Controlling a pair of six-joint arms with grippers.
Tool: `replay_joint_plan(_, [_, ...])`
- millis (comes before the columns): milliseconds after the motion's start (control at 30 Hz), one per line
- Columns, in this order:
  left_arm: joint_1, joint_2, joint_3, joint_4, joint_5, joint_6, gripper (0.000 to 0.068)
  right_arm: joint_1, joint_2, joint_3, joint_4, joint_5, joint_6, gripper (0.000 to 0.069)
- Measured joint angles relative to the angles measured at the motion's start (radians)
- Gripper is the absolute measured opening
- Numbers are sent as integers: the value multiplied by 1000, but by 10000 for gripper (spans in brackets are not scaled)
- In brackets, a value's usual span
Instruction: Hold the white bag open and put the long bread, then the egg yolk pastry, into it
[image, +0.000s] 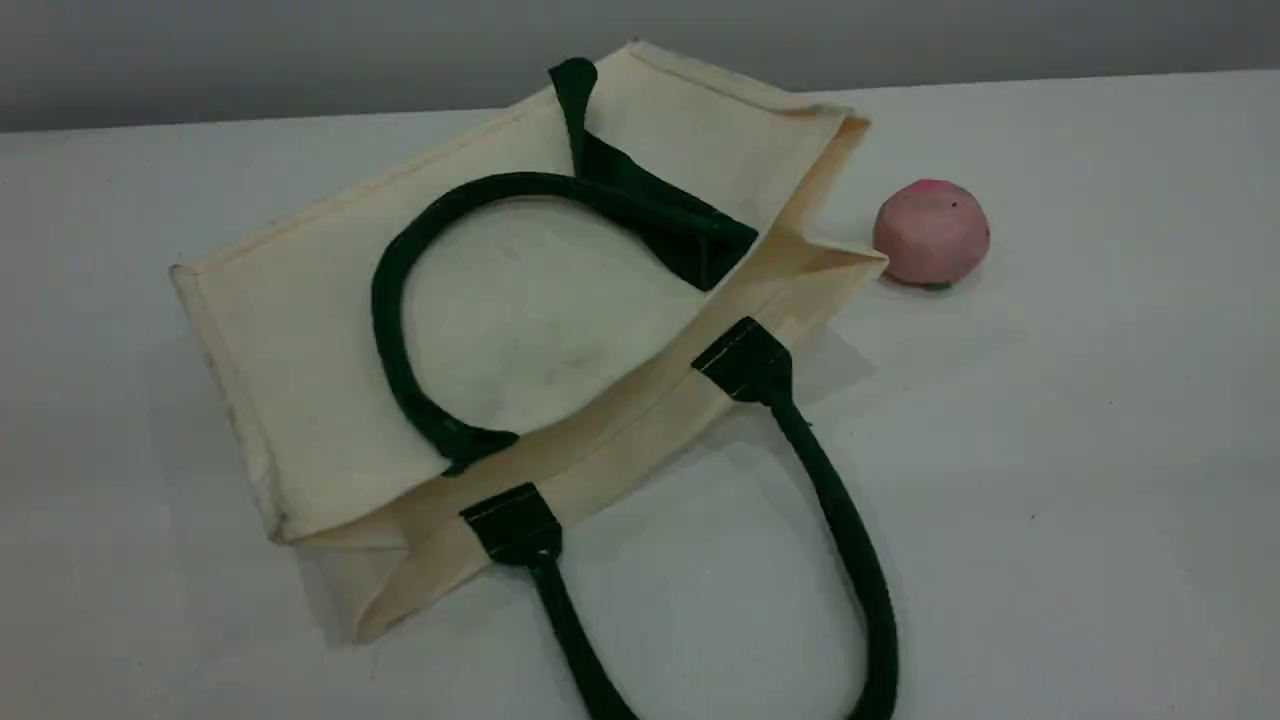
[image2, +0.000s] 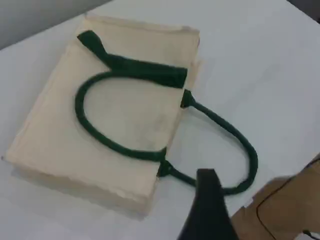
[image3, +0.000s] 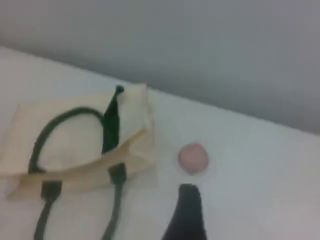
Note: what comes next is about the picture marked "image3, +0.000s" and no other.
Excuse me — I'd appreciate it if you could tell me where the pink peach bun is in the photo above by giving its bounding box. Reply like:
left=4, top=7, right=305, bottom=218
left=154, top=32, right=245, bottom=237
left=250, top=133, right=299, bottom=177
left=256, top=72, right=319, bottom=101
left=177, top=142, right=210, bottom=176

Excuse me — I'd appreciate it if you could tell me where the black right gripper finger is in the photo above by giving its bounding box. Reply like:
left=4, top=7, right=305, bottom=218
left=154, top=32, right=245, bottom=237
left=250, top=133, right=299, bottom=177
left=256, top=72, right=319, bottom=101
left=161, top=183, right=208, bottom=240

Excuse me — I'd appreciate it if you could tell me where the cream canvas bag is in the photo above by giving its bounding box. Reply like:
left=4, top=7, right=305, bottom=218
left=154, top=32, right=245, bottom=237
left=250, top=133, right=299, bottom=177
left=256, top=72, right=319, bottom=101
left=0, top=83, right=160, bottom=240

